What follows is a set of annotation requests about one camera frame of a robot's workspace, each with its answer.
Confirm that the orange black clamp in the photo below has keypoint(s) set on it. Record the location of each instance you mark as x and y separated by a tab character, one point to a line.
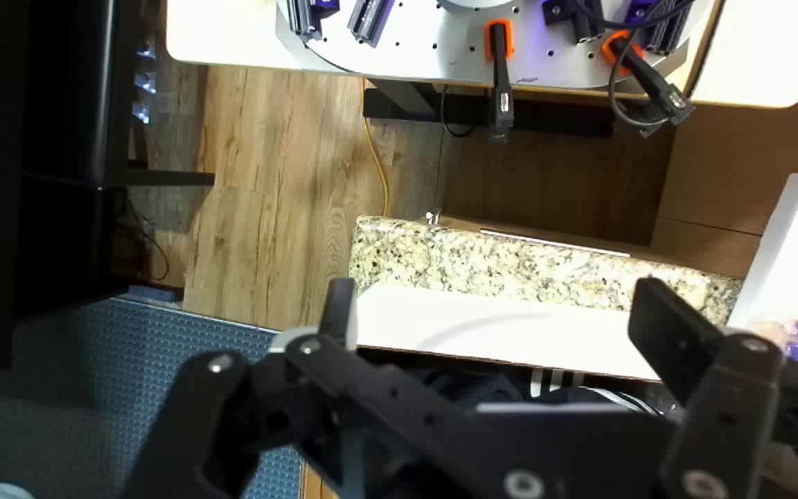
650	84
500	74

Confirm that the white cardboard box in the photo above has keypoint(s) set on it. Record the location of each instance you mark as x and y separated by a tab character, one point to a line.
787	250

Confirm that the round white base plate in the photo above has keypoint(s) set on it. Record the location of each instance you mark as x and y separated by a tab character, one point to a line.
435	44

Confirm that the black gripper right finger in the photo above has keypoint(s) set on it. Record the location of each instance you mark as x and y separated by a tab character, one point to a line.
721	407

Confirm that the white table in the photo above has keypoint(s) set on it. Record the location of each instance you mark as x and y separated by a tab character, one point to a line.
223	33

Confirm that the black equipment rack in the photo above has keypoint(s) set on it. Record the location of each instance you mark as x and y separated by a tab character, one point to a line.
47	184

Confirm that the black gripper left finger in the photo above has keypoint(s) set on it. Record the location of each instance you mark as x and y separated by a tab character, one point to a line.
223	418

